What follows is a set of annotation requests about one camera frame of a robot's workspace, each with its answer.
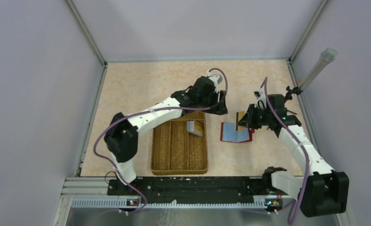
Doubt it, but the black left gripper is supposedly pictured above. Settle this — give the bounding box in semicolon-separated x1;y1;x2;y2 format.
198;89;227;115

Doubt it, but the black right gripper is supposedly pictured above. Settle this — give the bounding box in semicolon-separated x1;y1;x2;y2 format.
237;104;272;129

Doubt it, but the gold credit card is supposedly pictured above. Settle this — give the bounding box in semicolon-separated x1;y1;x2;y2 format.
235;111;245;131

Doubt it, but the red leather card holder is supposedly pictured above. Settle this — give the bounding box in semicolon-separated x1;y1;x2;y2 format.
220;122;255;143

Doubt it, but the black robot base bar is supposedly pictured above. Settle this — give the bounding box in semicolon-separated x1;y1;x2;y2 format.
107;177;286;207

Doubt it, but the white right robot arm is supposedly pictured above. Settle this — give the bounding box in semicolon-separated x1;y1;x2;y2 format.
244;91;350;217

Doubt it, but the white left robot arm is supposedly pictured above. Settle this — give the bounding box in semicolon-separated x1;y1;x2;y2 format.
104;73;228;195

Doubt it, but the black mini tripod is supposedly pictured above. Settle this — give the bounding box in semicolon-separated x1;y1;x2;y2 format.
284;86;303;103

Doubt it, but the woven bamboo tray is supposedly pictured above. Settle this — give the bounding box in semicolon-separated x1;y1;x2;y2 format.
151;111;208;176

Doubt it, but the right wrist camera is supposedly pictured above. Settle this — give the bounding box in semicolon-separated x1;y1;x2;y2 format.
254;87;267;107

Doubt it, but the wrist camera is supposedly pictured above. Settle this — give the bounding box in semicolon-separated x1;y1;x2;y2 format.
206;71;223;93
254;87;267;107

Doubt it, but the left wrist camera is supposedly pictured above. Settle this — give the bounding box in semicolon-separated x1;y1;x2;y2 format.
206;71;223;93

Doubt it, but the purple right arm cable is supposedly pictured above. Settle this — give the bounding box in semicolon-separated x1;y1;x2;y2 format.
259;77;311;226

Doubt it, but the aluminium frame rail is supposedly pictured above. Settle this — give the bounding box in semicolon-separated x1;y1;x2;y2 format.
65;0;108;68

